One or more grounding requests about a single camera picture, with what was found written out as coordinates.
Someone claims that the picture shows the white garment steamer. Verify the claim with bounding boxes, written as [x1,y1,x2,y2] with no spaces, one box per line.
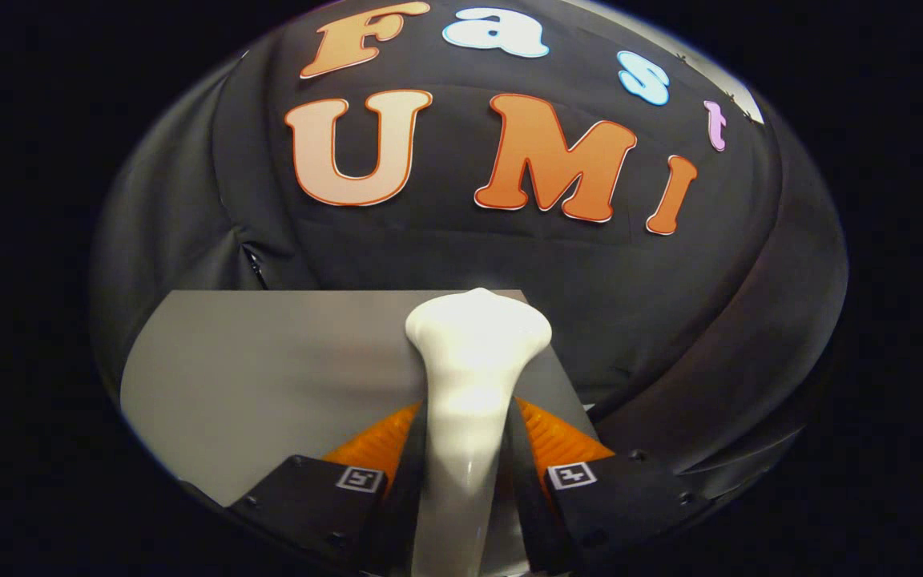
[404,287,553,577]

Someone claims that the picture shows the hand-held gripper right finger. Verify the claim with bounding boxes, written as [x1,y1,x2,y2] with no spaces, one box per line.
[508,396,712,575]

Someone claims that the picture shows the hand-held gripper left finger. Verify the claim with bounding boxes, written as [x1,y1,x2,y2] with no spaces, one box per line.
[233,401,430,577]

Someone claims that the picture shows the grey drawer cabinet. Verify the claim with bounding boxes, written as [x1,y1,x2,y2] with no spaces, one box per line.
[119,288,600,508]

